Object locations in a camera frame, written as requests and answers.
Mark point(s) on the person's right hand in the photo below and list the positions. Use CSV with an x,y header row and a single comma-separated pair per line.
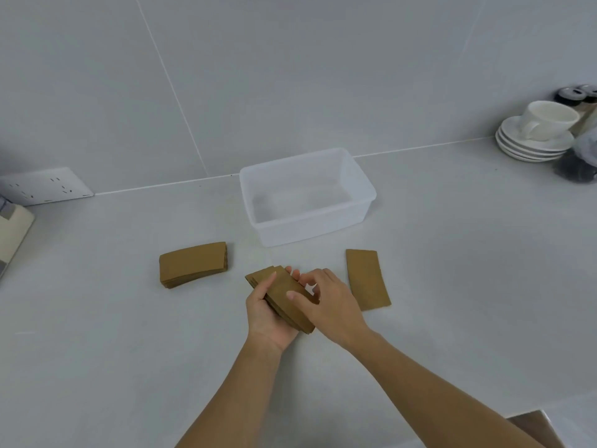
x,y
336,312

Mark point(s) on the person's left hand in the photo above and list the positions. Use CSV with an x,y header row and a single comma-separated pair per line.
x,y
268,326

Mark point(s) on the white plastic container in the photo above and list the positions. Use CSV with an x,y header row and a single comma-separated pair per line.
x,y
308,228

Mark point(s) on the stack of brown cup sleeves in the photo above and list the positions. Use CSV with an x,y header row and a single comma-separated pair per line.
x,y
191,263

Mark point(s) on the person's left forearm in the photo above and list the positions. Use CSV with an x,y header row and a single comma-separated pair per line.
x,y
233,396

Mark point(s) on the person's right forearm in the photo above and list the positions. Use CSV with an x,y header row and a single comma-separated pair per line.
x,y
434,396

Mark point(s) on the white saucer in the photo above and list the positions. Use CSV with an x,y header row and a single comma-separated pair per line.
x,y
508,130
531,159
527,152
529,156

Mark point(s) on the cream coffee machine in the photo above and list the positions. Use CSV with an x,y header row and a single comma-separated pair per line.
x,y
11,233

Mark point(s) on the white ceramic cup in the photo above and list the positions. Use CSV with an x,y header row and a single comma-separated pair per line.
x,y
545,118

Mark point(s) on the white wall socket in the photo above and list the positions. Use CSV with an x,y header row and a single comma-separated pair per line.
x,y
46,186

